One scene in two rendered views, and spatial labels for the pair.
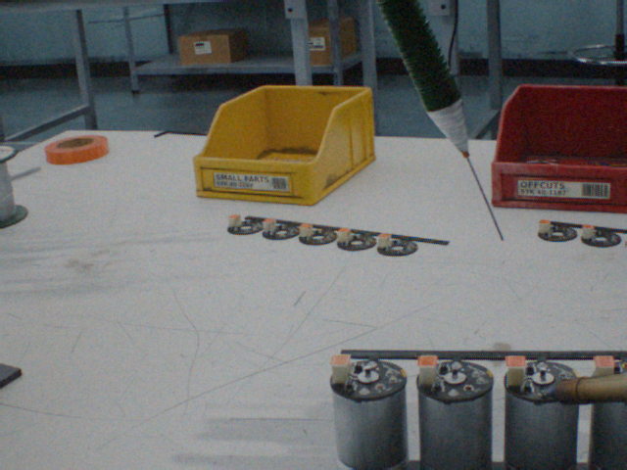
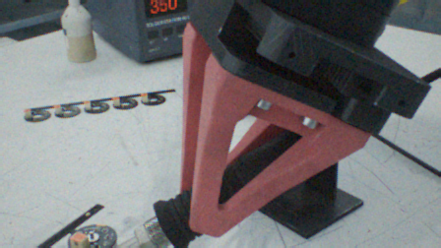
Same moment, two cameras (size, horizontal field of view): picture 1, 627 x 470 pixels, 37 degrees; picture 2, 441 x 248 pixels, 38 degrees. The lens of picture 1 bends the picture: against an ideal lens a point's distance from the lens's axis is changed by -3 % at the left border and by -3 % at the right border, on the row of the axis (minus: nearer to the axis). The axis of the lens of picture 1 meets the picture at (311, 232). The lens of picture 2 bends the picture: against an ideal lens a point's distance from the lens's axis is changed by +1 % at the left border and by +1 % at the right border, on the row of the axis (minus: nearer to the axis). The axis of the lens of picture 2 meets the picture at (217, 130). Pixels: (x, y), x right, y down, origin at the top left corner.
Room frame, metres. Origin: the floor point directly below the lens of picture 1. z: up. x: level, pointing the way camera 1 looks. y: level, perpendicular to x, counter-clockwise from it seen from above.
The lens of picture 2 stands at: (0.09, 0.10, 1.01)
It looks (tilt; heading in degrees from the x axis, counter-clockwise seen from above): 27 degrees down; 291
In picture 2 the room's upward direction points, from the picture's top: 2 degrees counter-clockwise
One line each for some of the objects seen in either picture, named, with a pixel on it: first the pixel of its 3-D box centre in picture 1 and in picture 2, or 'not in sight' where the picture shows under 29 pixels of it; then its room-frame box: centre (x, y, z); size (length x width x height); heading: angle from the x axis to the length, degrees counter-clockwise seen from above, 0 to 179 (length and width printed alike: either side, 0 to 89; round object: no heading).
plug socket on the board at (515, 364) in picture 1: (518, 370); not in sight; (0.26, -0.06, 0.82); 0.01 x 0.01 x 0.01; 78
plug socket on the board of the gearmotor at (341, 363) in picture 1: (344, 368); not in sight; (0.27, -0.01, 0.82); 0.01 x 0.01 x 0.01; 78
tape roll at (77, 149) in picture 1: (76, 149); not in sight; (0.84, 0.21, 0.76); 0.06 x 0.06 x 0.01
